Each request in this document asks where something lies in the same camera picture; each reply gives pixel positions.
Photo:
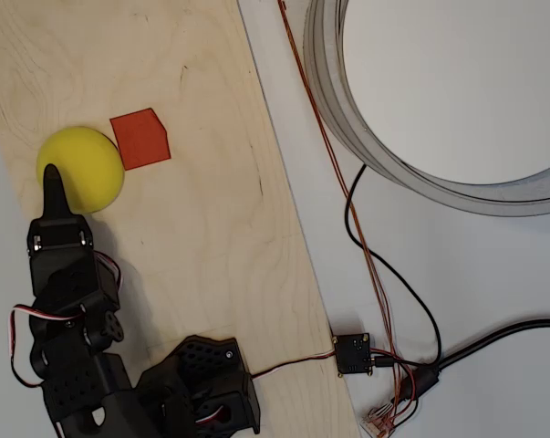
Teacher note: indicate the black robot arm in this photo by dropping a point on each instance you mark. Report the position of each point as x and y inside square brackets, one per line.
[87, 388]

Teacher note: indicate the grey round lamp base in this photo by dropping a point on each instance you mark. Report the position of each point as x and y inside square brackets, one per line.
[324, 91]

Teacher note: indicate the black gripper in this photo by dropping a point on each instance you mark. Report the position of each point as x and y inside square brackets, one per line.
[59, 234]

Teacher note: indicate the black controller board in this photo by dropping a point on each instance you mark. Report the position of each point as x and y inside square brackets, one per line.
[352, 356]

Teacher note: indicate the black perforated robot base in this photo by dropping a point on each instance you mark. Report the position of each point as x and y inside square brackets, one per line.
[210, 360]

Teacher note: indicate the yellow round foam sponge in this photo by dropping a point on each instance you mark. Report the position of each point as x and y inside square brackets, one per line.
[87, 159]

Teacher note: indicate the red paper square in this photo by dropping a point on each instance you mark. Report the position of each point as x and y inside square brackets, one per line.
[142, 141]

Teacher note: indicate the light plywood board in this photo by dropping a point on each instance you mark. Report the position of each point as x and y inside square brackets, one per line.
[210, 205]

